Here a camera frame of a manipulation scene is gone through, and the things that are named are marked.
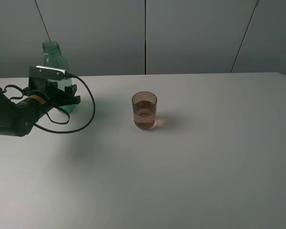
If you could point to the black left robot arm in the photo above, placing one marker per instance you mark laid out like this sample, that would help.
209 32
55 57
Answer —
21 109

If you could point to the green transparent plastic bottle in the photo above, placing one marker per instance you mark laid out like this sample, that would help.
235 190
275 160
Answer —
53 58

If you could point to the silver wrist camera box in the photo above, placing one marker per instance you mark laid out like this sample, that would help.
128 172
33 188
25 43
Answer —
47 73

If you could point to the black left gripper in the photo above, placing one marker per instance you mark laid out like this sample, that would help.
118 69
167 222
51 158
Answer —
51 94

